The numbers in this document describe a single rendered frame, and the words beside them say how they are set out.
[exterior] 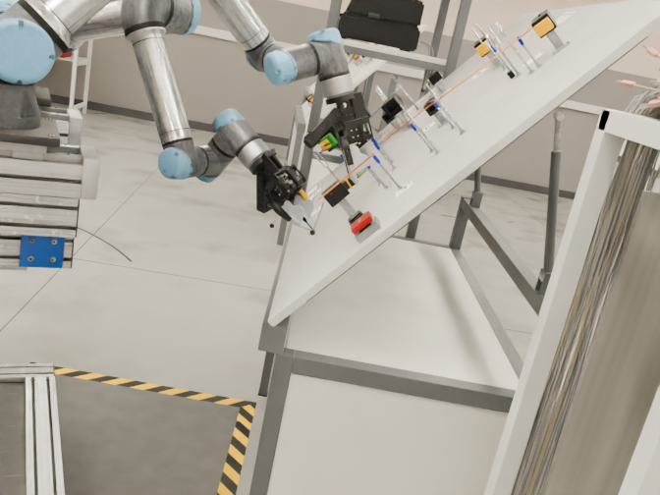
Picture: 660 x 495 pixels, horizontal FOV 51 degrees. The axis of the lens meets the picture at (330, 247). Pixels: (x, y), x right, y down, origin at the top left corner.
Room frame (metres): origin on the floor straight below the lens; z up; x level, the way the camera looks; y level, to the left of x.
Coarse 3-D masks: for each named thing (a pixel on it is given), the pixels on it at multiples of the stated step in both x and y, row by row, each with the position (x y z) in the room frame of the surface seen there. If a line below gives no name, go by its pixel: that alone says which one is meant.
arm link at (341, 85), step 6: (336, 78) 1.65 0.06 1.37; (342, 78) 1.65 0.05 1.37; (348, 78) 1.66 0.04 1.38; (324, 84) 1.66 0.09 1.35; (330, 84) 1.65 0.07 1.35; (336, 84) 1.65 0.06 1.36; (342, 84) 1.65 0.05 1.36; (348, 84) 1.66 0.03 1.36; (324, 90) 1.66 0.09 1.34; (330, 90) 1.65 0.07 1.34; (336, 90) 1.64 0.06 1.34; (342, 90) 1.65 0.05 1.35; (348, 90) 1.65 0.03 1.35; (324, 96) 1.67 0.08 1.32; (330, 96) 1.65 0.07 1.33; (336, 96) 1.65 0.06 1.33
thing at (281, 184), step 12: (264, 156) 1.66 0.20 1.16; (252, 168) 1.67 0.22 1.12; (264, 168) 1.68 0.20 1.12; (276, 168) 1.64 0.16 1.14; (288, 168) 1.66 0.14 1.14; (276, 180) 1.63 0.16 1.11; (288, 180) 1.65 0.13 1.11; (300, 180) 1.66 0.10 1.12; (276, 192) 1.66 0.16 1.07; (288, 192) 1.63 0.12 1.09
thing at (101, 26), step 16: (176, 0) 1.76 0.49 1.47; (192, 0) 1.83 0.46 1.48; (96, 16) 1.87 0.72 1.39; (112, 16) 1.85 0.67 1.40; (176, 16) 1.76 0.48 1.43; (192, 16) 1.82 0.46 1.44; (80, 32) 1.90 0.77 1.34; (96, 32) 1.89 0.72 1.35; (112, 32) 1.88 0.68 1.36; (176, 32) 1.83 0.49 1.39
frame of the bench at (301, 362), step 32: (480, 288) 2.10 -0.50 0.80; (288, 352) 1.37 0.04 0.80; (512, 352) 1.63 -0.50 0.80; (288, 384) 1.35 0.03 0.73; (352, 384) 1.36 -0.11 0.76; (384, 384) 1.36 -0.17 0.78; (416, 384) 1.36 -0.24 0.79; (448, 384) 1.37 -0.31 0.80; (480, 384) 1.40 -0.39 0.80; (256, 480) 1.35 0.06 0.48
